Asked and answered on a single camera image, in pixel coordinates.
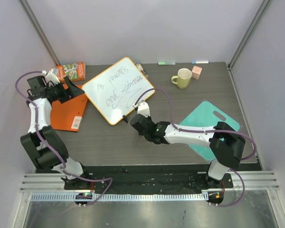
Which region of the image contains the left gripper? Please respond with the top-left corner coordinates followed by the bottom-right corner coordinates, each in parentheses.
top-left (47, 77), bottom-right (85, 104)

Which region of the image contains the whiteboard with orange frame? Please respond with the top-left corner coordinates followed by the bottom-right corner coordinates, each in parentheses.
top-left (82, 57), bottom-right (155, 125)

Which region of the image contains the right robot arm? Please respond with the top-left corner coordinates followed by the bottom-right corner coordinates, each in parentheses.
top-left (130, 114), bottom-right (246, 188)

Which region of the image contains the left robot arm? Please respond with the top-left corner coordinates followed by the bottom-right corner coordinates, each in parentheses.
top-left (20, 75), bottom-right (92, 190)

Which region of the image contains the small box behind whiteboard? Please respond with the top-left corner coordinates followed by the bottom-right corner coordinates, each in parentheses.
top-left (136, 63), bottom-right (148, 78)

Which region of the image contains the orange illustrated book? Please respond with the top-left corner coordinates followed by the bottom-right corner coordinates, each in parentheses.
top-left (56, 62), bottom-right (86, 83)

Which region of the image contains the orange folder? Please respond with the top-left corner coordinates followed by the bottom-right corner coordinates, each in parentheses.
top-left (50, 94), bottom-right (88, 132)

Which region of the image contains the teal cutting board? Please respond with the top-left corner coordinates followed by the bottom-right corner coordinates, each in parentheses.
top-left (180, 101), bottom-right (241, 161)

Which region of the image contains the yellow-green mug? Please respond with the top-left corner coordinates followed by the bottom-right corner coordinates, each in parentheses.
top-left (171, 68), bottom-right (192, 89)

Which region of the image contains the green eraser bar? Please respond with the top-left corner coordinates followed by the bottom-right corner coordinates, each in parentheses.
top-left (158, 61), bottom-right (176, 66)

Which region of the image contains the pink cube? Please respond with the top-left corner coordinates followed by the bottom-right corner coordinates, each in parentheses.
top-left (191, 66), bottom-right (202, 80)

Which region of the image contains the blue marker pen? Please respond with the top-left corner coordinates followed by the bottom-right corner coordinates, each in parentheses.
top-left (191, 61), bottom-right (209, 64)

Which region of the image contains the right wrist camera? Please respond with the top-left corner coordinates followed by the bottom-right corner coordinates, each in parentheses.
top-left (133, 100), bottom-right (150, 117)

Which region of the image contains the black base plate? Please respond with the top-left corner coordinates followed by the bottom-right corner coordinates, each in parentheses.
top-left (61, 165), bottom-right (234, 194)

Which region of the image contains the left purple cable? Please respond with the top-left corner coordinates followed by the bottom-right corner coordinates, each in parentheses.
top-left (15, 70), bottom-right (114, 207)

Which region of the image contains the purple cable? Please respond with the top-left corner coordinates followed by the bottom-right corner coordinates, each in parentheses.
top-left (15, 70), bottom-right (114, 207)
top-left (133, 88), bottom-right (257, 208)

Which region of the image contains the white slotted cable duct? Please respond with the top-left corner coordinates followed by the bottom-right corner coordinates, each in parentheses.
top-left (31, 192), bottom-right (209, 202)

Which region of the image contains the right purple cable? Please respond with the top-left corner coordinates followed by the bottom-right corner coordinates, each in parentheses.
top-left (133, 88), bottom-right (257, 208)

